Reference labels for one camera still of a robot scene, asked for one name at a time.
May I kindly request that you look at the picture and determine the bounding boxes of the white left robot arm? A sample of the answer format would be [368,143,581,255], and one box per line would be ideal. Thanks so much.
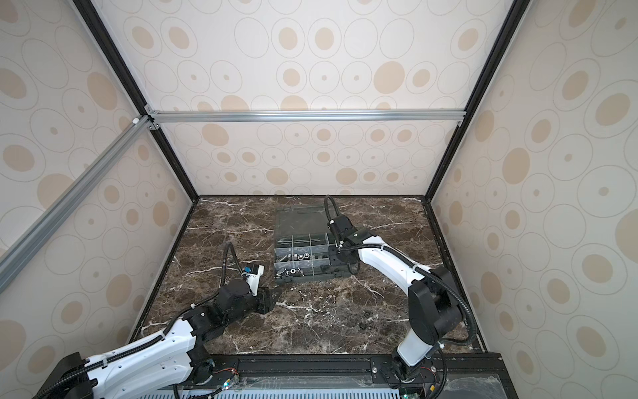
[36,279,282,398]

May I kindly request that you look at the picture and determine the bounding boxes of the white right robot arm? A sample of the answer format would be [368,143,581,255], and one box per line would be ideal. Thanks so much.
[327,214,475,370]

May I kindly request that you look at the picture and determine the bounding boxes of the clear grey compartment organizer box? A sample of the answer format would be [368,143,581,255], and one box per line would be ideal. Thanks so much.
[274,205,359,284]

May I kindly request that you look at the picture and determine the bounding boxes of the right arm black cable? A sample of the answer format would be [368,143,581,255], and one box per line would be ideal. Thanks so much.
[323,195,479,395]

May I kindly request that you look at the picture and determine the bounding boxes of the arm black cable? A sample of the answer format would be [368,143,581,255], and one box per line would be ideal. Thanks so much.
[32,241,245,399]
[323,195,479,395]

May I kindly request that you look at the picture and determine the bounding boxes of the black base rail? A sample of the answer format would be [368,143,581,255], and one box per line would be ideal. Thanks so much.
[186,348,517,398]

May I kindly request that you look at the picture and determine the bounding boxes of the horizontal aluminium frame bar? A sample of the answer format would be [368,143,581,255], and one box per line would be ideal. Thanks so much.
[150,109,466,123]

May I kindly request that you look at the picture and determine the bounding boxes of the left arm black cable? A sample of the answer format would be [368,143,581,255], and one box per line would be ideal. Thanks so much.
[32,241,245,399]

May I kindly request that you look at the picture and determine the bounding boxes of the diagonal aluminium frame bar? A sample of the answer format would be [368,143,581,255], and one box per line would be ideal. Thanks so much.
[1,116,151,291]

